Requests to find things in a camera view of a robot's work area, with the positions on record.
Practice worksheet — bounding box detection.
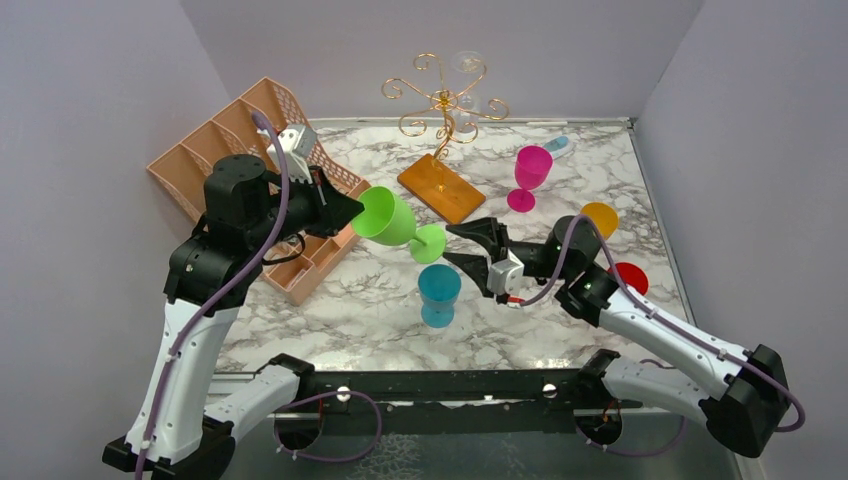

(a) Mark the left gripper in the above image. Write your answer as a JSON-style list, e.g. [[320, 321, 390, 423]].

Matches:
[[247, 164, 367, 252]]

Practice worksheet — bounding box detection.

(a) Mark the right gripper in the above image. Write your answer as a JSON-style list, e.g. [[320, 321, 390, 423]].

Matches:
[[443, 218, 572, 298]]

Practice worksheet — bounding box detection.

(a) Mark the green wine glass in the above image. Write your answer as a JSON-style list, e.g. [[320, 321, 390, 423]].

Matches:
[[351, 186, 447, 264]]

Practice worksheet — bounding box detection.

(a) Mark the blue wine glass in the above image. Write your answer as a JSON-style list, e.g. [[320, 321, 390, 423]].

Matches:
[[418, 264, 461, 328]]

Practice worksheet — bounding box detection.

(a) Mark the clear wine glass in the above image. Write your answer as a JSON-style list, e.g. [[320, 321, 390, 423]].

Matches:
[[451, 50, 485, 134]]

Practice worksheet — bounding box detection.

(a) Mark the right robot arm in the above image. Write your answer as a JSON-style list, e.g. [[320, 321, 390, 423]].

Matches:
[[446, 214, 799, 458]]

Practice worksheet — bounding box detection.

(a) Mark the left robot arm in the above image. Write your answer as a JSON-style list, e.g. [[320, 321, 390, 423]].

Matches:
[[102, 154, 363, 479]]

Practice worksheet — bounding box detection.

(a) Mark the gold wine glass rack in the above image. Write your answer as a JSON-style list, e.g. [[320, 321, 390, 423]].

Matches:
[[381, 52, 510, 224]]

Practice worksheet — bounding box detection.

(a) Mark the magenta wine glass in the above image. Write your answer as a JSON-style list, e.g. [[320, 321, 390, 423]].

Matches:
[[506, 145, 554, 213]]

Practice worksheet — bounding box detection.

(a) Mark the yellow wine glass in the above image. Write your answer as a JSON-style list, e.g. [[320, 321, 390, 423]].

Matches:
[[580, 202, 619, 240]]

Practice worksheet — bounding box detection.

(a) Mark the red wine glass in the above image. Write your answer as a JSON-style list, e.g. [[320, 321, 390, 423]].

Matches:
[[607, 262, 650, 296]]

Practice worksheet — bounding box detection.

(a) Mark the pink plastic desk organizer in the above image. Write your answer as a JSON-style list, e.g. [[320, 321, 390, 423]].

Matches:
[[147, 77, 369, 306]]

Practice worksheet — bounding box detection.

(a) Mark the small blue white package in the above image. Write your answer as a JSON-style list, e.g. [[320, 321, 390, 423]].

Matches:
[[542, 135, 574, 160]]

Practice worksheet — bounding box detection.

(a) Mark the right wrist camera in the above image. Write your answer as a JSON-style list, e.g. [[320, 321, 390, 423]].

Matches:
[[486, 258, 524, 304]]

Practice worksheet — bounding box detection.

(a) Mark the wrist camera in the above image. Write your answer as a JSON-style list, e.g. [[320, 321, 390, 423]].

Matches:
[[266, 124, 317, 184], [486, 258, 524, 304]]

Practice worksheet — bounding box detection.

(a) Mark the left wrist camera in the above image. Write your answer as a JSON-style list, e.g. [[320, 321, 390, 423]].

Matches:
[[266, 124, 317, 184]]

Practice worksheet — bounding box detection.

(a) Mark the black mounting rail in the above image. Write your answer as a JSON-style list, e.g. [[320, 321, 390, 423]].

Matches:
[[211, 367, 690, 439]]

